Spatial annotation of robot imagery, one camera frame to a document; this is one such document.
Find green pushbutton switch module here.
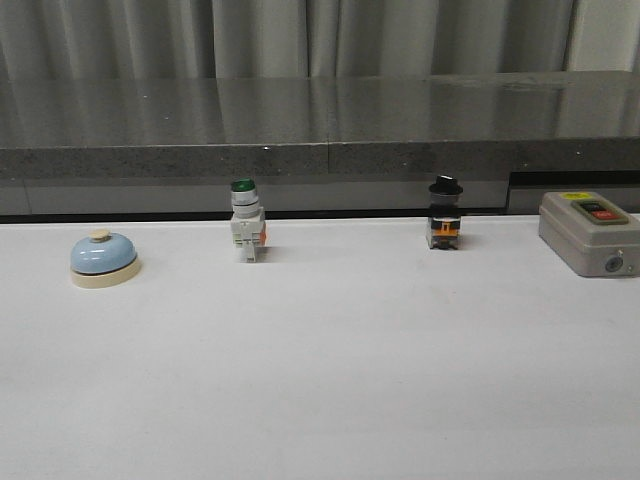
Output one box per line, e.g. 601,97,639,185
230,178,267,262

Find grey curtain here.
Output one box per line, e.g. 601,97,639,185
1,1,639,80

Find grey stone counter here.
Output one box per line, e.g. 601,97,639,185
1,72,639,217

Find blue and cream desk bell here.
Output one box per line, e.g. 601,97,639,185
70,229,142,289

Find black selector switch module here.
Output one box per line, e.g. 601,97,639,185
426,175,463,250

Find grey on-off switch box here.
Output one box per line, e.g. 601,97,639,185
539,191,639,277

